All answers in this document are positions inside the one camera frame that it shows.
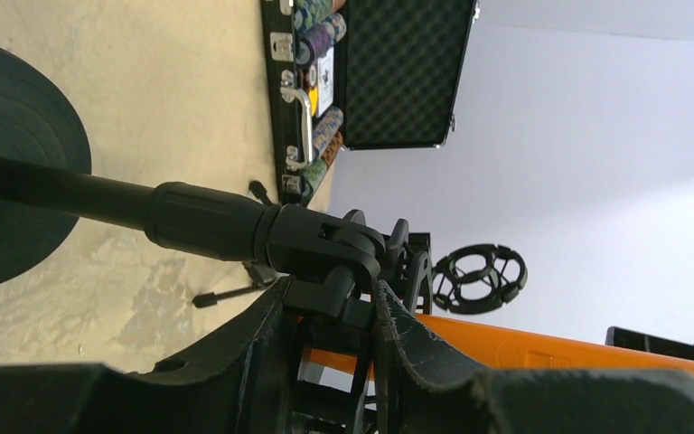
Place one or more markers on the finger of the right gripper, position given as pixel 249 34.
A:
pixel 632 340

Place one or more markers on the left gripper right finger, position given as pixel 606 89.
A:
pixel 425 385

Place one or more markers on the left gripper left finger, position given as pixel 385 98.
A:
pixel 233 380

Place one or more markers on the orange microphone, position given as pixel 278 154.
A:
pixel 502 348

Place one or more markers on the black tripod shock-mount stand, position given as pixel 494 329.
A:
pixel 473 280

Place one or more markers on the round-base shock-mount stand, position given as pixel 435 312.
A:
pixel 331 265

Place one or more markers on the black poker chip case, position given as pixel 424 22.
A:
pixel 397 67

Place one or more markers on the white playing card deck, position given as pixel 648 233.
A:
pixel 325 82

